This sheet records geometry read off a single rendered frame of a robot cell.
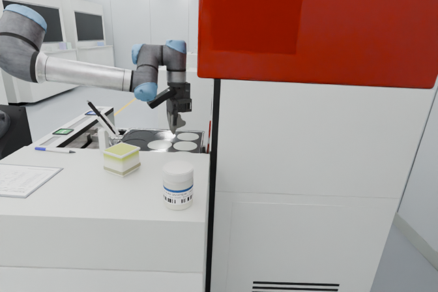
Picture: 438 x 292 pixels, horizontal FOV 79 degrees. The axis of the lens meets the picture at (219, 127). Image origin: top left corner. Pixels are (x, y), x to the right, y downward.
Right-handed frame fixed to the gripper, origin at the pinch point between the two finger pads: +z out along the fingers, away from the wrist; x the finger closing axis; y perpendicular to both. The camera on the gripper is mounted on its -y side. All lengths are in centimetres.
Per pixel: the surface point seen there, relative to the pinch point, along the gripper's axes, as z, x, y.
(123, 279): 18, -45, -29
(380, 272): 97, -40, 122
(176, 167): -8.8, -45.0, -15.3
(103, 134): -6.6, -11.4, -26.6
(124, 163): -3.6, -27.6, -23.7
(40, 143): 1.3, 9.5, -45.2
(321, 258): 44, -47, 45
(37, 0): -81, 544, -60
